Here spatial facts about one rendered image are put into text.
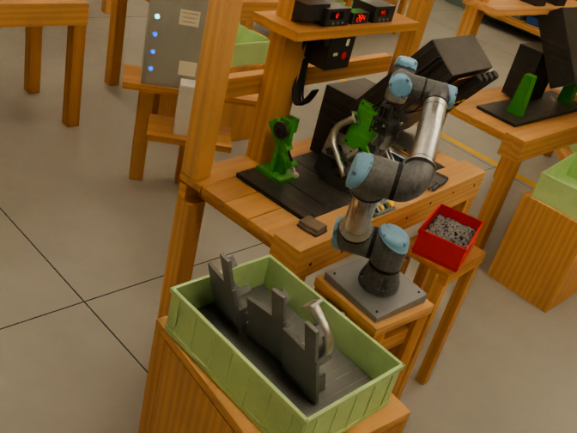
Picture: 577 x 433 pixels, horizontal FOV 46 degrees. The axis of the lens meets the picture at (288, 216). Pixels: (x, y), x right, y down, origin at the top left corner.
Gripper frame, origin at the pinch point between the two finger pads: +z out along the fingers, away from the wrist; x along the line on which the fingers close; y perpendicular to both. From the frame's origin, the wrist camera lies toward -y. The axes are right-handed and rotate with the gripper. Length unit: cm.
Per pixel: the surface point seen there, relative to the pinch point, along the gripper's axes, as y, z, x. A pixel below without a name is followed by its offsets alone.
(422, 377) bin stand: -61, 125, 28
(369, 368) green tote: 50, 42, 47
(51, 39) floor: -139, 129, -444
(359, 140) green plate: -36, 18, -32
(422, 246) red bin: -33, 45, 14
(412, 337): 4, 58, 39
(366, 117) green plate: -39, 8, -34
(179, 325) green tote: 86, 43, -1
